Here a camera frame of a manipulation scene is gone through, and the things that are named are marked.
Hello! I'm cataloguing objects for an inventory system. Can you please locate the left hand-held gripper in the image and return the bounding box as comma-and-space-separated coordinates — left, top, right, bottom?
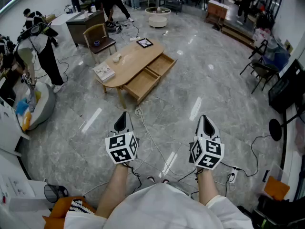
104, 112, 139, 164

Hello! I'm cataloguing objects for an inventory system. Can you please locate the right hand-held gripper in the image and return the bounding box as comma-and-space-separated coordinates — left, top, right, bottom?
189, 115, 225, 170

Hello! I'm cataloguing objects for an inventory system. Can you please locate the wooden drawer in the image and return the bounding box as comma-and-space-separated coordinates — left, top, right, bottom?
145, 52, 178, 77
122, 67, 162, 105

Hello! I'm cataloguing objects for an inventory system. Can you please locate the person's left forearm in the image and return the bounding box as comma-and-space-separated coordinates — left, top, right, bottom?
94, 163, 135, 219

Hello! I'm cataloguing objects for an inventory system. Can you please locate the person's right forearm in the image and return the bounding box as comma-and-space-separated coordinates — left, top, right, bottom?
196, 167, 221, 206

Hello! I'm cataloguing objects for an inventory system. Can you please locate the light wooden oval table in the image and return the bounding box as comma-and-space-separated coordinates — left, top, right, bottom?
94, 38, 165, 109

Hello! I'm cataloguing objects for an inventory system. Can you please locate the white book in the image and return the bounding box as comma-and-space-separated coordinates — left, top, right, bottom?
92, 62, 116, 83

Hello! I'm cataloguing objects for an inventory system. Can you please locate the black chair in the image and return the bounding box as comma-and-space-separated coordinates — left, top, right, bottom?
248, 39, 269, 60
239, 59, 281, 94

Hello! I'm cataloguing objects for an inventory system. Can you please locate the grey beanbag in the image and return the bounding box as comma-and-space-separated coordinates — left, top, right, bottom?
14, 81, 57, 131

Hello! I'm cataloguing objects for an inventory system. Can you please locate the wooden chair brown seat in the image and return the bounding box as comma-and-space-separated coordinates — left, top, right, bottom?
82, 23, 118, 64

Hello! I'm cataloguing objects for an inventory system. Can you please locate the orange box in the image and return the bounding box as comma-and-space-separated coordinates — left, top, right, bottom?
264, 175, 291, 202

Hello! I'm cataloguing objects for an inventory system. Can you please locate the black white knitted cushion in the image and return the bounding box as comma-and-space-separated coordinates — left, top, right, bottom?
68, 198, 96, 215

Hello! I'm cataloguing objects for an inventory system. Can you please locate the grey jeans cloth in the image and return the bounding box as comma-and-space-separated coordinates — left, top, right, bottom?
25, 83, 38, 113

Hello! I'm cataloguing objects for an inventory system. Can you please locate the yellow cloth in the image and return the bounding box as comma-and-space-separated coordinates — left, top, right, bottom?
21, 111, 32, 131

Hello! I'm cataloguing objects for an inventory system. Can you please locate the wooden step platform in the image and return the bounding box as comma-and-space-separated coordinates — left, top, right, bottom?
221, 20, 257, 50

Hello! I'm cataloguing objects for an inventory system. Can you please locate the blue bag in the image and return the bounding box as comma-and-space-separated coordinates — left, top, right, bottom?
264, 45, 291, 69

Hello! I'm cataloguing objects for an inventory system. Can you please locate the blue cloth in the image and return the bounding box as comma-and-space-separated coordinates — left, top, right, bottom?
15, 98, 29, 115

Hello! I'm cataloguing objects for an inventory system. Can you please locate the orange armchair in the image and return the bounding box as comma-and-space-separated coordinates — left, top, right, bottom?
42, 196, 97, 229

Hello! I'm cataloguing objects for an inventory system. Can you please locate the dark wooden cabinet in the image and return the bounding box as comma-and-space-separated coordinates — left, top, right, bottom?
65, 10, 107, 46

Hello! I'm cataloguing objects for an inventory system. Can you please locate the black equipment case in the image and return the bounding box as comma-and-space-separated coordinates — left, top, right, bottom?
238, 194, 305, 229

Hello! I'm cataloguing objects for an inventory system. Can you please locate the pink white plastic bag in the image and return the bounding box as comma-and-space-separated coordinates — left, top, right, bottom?
252, 27, 272, 47

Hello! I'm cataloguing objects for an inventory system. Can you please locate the round glass white table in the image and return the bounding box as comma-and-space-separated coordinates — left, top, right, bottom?
144, 6, 172, 29

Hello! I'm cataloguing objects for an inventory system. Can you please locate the wooden cabinet white top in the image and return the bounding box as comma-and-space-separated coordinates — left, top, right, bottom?
204, 0, 229, 25

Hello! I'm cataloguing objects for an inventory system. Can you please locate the white water dispenser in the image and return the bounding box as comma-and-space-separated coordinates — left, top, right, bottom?
0, 173, 48, 212

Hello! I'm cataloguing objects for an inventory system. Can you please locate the black backpack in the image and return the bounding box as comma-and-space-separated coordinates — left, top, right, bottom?
18, 22, 59, 42

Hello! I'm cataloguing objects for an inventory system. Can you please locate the white floor cable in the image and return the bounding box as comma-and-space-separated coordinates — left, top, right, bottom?
134, 105, 191, 178

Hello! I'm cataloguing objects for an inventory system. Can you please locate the black floor cable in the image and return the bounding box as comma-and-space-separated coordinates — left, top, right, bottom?
238, 134, 272, 178

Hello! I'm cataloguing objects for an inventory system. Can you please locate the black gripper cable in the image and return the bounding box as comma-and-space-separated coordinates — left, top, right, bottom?
122, 162, 143, 193

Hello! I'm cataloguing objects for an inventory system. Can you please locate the black picture frame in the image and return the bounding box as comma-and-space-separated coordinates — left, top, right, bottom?
136, 38, 154, 49

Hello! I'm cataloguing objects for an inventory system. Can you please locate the black wire wastebasket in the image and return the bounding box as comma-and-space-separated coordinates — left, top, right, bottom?
43, 184, 69, 204

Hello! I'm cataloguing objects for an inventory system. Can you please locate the black cable bundle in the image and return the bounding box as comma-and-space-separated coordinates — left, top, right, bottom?
106, 20, 123, 34

